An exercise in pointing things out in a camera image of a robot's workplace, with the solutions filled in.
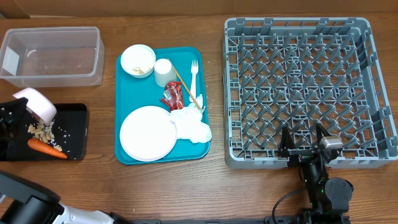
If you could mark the pink plate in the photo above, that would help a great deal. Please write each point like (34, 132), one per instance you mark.
(147, 134)

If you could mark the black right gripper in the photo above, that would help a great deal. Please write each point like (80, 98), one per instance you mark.
(286, 148)

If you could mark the grey dishwasher rack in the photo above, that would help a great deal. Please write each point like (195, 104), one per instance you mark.
(294, 73)

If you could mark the white plastic fork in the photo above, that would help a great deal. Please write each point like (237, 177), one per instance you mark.
(194, 71)

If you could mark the white bowl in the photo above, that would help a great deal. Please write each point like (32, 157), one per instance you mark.
(138, 60)

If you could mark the crumpled white tissue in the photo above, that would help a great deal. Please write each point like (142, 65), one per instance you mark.
(189, 125)

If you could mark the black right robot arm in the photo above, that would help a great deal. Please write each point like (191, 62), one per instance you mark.
(329, 197)

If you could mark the white upside-down cup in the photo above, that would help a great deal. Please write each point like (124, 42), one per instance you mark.
(164, 72)

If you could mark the teal serving tray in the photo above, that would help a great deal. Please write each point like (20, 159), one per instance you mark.
(133, 93)

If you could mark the pink bowl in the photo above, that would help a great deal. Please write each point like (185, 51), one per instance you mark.
(37, 104)

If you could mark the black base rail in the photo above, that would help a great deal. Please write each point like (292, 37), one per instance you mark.
(266, 220)

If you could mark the wooden chopstick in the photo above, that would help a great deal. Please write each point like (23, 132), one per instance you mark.
(185, 86)

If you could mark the clear plastic bin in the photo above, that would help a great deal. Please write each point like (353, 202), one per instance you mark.
(52, 57)

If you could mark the orange carrot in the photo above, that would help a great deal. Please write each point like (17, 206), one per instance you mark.
(44, 148)

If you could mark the black waste tray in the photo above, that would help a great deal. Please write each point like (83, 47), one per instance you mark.
(70, 127)

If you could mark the food scraps pile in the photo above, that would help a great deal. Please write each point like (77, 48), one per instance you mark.
(43, 132)

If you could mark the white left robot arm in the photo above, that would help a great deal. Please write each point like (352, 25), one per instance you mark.
(33, 203)

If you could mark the red snack wrapper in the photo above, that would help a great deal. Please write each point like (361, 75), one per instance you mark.
(172, 96)

